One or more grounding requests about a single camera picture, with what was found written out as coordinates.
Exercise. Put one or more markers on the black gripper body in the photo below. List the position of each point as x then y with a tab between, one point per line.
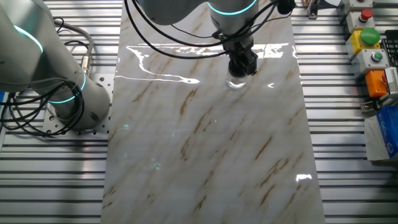
239	49

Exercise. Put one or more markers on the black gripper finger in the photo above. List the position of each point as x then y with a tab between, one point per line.
252	63
232	60

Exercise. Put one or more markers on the clear glass jar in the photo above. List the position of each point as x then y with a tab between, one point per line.
235	83

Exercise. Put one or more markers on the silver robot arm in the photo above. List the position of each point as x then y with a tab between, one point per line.
62	77

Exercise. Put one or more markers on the white marble pattern board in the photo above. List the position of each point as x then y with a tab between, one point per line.
202	155

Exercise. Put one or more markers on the grey box under red button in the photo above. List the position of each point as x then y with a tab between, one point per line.
353	23

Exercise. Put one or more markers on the grey box green pushbutton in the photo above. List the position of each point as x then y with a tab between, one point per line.
363	63

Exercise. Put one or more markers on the grey box black button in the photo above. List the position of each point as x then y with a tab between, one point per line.
351	3

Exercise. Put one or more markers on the green mushroom button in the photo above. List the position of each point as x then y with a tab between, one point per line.
370	35

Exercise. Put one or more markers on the red emergency button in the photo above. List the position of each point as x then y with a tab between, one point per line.
367	14

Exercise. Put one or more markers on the black keyboard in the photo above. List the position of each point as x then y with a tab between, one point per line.
391	46

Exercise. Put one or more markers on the blue tissue pack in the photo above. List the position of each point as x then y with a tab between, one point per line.
388	133

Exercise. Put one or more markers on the small metal bracket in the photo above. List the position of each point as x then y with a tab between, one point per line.
370	106

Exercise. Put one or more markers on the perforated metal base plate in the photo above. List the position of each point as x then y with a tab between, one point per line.
102	81

